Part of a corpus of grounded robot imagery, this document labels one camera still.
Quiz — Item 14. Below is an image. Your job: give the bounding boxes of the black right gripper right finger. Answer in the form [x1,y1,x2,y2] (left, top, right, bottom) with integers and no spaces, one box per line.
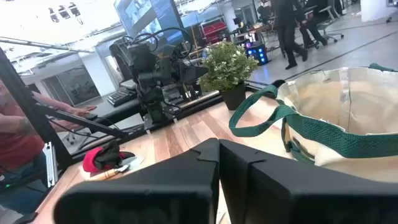
[219,139,398,224]

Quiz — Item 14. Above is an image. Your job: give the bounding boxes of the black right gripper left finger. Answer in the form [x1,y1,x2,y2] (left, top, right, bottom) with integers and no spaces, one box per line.
[53,138,220,224]

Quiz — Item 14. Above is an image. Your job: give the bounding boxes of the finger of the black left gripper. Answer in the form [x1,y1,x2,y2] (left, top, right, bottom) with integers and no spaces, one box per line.
[183,63,210,85]

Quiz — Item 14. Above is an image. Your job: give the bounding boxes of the metal trowel wooden handle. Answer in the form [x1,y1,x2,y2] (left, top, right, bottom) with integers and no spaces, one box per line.
[88,155,146,182]

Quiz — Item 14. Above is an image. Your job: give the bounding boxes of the red and black garden glove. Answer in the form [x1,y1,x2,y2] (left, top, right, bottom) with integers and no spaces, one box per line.
[82,139,136,174]

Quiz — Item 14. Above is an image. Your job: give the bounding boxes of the canvas gardening bag green trim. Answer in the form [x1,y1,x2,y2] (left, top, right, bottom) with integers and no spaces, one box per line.
[228,63,398,184]

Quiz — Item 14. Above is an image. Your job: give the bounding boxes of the green potted plant black pot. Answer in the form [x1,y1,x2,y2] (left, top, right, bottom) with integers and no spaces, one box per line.
[198,42,259,111]

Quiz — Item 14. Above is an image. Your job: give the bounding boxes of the red storage cart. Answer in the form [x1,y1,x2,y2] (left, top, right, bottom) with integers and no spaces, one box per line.
[198,20,229,46]

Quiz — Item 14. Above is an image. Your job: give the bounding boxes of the large display screen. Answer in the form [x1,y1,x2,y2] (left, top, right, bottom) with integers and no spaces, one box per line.
[113,0,185,43]

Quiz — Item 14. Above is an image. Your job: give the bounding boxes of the black keyboard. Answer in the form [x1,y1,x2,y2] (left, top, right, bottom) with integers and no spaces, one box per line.
[107,86,138,108]

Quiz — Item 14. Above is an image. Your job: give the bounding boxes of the computer case blue lights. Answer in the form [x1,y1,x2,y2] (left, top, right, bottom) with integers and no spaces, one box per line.
[244,42,269,66]

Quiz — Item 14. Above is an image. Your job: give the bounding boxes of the person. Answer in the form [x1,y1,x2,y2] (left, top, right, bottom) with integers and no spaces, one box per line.
[0,79,98,215]
[298,0,330,49]
[270,0,309,70]

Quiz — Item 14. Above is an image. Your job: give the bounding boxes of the silver aluminium extrusion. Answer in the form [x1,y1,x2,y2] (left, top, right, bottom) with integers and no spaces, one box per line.
[42,141,59,188]

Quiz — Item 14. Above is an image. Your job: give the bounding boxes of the grey office chair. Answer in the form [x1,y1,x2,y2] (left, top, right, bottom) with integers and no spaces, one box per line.
[317,0,345,44]

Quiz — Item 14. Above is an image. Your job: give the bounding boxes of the black rig frame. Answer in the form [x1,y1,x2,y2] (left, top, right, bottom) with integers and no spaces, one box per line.
[0,46,130,170]

